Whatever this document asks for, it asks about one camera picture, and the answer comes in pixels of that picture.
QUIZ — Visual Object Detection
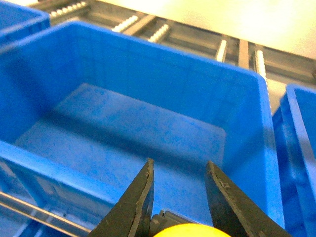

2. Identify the blue bin at left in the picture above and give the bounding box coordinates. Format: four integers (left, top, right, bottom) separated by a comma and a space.
0, 0, 50, 46

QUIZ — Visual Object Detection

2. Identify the blue bin at right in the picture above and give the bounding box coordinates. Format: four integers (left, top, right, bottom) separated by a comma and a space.
273, 84, 316, 237

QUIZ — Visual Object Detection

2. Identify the metal roller rack frame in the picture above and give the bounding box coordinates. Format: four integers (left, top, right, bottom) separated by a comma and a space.
26, 0, 316, 111

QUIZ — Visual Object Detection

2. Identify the large blue plastic bin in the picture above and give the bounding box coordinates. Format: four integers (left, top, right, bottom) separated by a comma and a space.
0, 22, 284, 227

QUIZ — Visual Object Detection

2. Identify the yellow mushroom push button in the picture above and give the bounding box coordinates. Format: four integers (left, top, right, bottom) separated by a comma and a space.
149, 210, 230, 237

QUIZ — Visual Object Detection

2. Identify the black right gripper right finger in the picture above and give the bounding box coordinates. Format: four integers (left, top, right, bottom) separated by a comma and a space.
204, 161, 291, 237

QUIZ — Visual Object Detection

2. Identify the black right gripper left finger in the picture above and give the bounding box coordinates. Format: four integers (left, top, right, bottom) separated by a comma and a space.
88, 158, 154, 237

